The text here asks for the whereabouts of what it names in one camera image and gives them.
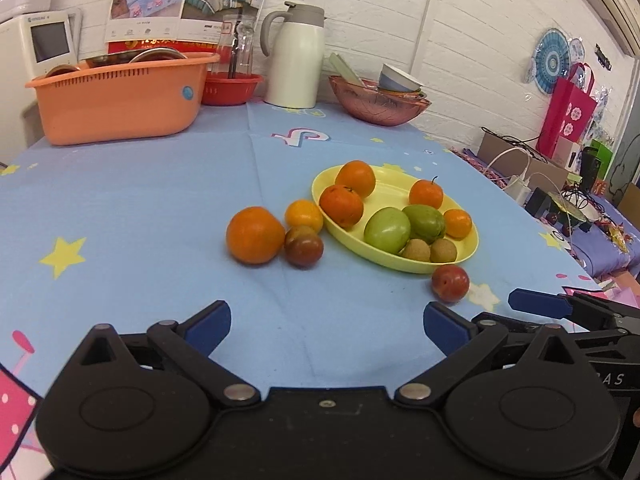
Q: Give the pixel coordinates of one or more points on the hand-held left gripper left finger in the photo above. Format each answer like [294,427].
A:
[212,325]

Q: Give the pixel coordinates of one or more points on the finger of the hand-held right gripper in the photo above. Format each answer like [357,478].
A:
[537,304]
[525,329]

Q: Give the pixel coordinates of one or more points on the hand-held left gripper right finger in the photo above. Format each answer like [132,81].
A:
[445,327]

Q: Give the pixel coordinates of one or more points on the small brown kiwi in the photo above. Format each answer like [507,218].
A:
[443,251]
[416,251]

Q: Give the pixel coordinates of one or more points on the green plum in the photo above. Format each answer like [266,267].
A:
[427,221]
[386,230]

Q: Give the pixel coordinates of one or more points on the orange with thin stem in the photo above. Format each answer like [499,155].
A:
[426,195]

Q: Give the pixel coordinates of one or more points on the yellow plastic plate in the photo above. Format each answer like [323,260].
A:
[392,187]

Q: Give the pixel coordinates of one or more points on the mandarin with dark calyx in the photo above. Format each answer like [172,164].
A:
[341,205]

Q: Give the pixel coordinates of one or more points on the large orange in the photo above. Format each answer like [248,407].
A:
[355,178]
[255,235]

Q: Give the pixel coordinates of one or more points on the patterned bed cover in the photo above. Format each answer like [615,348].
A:
[600,255]

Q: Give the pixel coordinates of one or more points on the black power adapter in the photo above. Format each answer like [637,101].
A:
[537,202]

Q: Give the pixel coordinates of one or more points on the white charger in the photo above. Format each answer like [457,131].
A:
[517,191]

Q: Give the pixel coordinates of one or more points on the blue printed tablecloth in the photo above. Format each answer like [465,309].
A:
[150,210]

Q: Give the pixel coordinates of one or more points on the small yellowish orange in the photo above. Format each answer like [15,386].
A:
[304,215]

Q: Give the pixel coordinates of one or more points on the black speaker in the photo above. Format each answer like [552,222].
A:
[591,170]

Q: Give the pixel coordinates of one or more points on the cardboard box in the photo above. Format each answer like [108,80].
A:
[500,147]

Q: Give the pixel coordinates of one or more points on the red gift bag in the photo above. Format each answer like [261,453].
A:
[565,110]

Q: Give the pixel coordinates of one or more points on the pink glass bowl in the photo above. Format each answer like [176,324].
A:
[380,107]

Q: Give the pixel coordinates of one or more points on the red plastic basket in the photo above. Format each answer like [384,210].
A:
[230,91]

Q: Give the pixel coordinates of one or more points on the orange plastic basket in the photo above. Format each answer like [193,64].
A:
[115,105]

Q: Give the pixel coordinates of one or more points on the blue round paper fan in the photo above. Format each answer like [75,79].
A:
[552,60]

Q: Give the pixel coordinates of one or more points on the white blue ceramic bowl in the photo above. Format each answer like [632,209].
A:
[397,79]

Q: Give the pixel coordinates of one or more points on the clear glass cup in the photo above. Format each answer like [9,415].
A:
[245,50]

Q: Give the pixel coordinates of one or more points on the pale green plate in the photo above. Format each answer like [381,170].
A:
[345,69]

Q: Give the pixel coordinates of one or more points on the white thermos jug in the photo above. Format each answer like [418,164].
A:
[295,60]

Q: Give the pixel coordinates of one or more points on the slim glass bottle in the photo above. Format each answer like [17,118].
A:
[226,45]

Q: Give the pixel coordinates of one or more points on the white appliance with screen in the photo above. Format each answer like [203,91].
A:
[20,85]

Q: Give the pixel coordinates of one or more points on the white air conditioner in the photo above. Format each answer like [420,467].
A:
[612,0]

